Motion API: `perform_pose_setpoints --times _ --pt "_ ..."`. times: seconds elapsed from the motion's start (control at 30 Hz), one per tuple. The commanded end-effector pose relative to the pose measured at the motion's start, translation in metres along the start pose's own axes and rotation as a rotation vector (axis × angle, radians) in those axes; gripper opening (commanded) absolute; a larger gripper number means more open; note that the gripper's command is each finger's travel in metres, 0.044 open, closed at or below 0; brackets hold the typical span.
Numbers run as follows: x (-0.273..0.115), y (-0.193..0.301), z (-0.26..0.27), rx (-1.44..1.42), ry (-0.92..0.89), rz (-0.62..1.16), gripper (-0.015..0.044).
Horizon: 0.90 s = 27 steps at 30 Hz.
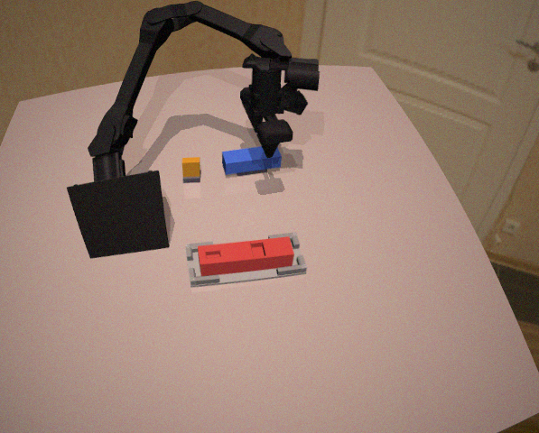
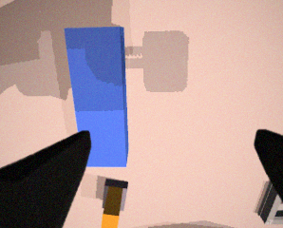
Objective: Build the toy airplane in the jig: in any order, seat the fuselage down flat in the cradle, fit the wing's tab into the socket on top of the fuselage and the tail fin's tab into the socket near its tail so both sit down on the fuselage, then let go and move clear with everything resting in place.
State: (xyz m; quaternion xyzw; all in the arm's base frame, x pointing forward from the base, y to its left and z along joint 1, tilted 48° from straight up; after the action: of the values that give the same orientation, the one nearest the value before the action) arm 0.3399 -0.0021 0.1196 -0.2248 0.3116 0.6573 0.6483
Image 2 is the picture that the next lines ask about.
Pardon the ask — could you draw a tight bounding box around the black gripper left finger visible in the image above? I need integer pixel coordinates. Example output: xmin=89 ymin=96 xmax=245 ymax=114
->
xmin=0 ymin=130 xmax=91 ymax=228

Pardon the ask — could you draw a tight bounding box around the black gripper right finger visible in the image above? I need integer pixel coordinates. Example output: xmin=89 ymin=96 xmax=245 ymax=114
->
xmin=254 ymin=129 xmax=283 ymax=203

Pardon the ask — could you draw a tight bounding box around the yellow rectangular block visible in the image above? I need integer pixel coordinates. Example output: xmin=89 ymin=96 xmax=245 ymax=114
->
xmin=102 ymin=186 xmax=123 ymax=228

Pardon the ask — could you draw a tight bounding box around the grey rectangular frame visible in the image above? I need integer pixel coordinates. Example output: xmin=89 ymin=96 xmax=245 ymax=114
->
xmin=103 ymin=178 xmax=128 ymax=211

